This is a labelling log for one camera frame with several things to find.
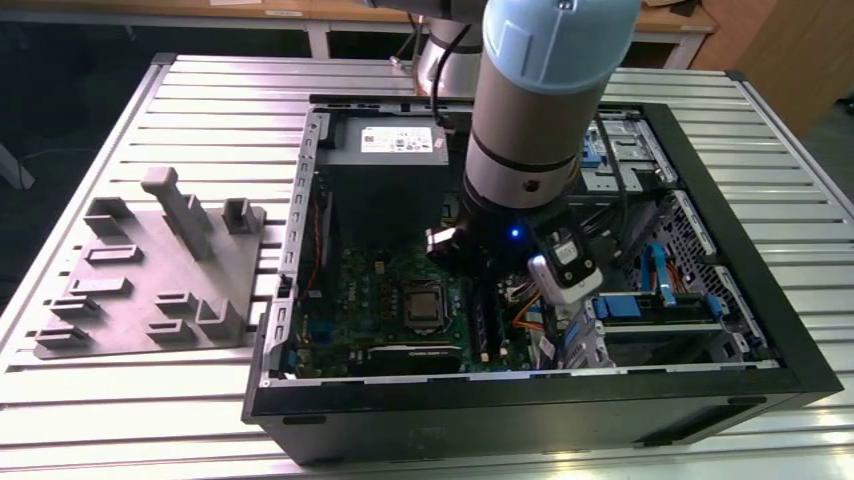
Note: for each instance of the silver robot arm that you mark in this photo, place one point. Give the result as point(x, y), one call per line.
point(535, 125)

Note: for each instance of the CPU socket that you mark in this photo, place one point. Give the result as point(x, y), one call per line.
point(425, 286)

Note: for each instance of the silver CPU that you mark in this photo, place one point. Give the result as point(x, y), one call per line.
point(425, 306)

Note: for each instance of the grey power supply unit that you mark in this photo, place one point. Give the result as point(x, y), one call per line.
point(388, 200)

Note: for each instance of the green motherboard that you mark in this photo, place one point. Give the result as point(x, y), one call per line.
point(364, 300)

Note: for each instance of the hard disk in blue carrier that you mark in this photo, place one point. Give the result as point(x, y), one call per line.
point(617, 306)

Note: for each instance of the black graphics card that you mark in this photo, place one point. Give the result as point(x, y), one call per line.
point(414, 357)

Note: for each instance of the blue drive latch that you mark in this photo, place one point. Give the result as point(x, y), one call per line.
point(591, 150)

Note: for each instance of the metal disk bay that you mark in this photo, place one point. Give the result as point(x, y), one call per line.
point(595, 350)

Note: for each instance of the black PC case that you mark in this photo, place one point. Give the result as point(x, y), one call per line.
point(535, 400)

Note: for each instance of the metal drive cage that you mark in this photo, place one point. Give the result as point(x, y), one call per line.
point(641, 145)

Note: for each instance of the grey parts rack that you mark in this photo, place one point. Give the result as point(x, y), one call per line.
point(161, 260)

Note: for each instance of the wooden desk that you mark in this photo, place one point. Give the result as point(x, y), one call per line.
point(668, 17)

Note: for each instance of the brown wooden cabinet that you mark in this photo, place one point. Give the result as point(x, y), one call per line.
point(788, 50)

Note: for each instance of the grey chair leg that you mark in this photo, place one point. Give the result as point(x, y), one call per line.
point(14, 170)

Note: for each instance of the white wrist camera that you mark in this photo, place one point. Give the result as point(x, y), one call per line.
point(568, 270)

